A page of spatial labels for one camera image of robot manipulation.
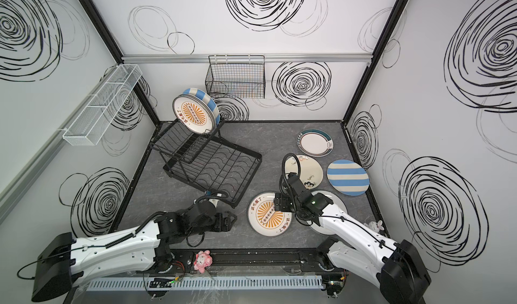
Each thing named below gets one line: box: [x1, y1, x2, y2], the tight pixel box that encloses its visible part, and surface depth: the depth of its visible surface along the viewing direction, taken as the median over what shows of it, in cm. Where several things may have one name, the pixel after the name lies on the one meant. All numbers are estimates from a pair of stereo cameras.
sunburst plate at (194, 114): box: [172, 94, 216, 136], surface depth 86 cm
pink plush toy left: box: [193, 250, 213, 274], surface depth 73 cm
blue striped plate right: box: [327, 158, 371, 197], surface depth 99 cm
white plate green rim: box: [296, 128, 334, 158], surface depth 112 cm
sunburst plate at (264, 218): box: [247, 192, 293, 237], surface depth 86 cm
